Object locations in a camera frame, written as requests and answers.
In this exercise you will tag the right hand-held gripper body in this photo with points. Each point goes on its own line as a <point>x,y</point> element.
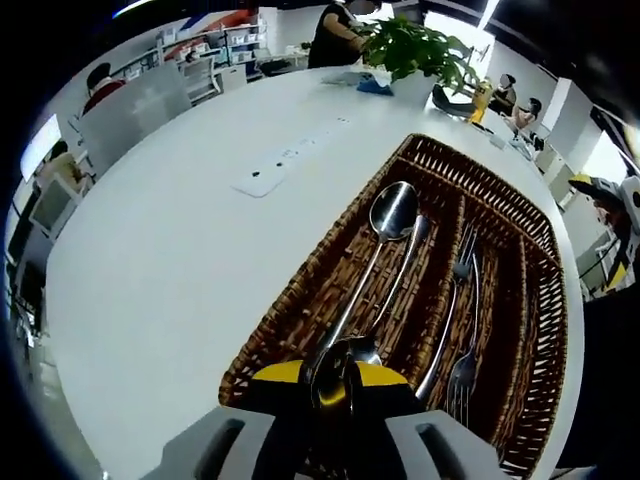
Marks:
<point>634,210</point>

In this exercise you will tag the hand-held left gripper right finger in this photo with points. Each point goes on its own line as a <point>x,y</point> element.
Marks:
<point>440,445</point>

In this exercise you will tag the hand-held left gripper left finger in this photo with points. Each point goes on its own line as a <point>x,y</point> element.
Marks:
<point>225,445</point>

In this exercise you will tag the steel spoon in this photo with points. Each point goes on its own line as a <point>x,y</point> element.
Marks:
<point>395,210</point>
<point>327,370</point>

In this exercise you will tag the brown wicker storage slot basket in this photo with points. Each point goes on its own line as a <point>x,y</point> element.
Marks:
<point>310,300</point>

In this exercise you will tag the white storage shelf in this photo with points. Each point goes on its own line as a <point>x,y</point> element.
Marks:
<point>235,35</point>

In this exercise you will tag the person's dark clothing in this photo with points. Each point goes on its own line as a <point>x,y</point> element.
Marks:
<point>610,375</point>

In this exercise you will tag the yellow bottle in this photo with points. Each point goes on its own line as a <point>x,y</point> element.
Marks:
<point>481,102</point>

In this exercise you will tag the black curved object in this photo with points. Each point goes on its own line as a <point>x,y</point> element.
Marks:
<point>450,102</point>

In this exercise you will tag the green potted plant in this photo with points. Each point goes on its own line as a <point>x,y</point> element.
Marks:
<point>420,45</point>

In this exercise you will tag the blue cloth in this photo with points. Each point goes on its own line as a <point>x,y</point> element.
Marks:
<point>375,88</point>

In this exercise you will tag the white table socket panel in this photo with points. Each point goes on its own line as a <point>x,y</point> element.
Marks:
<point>260,182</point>

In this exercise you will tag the white office chair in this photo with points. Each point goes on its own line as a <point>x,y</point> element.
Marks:
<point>200,80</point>
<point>52,210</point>

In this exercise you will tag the white desk partition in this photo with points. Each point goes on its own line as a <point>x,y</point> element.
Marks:
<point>135,115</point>

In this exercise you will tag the white bright screen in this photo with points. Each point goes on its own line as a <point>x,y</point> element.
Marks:
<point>40,147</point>

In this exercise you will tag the white cabinet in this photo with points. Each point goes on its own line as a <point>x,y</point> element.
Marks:
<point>231,79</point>

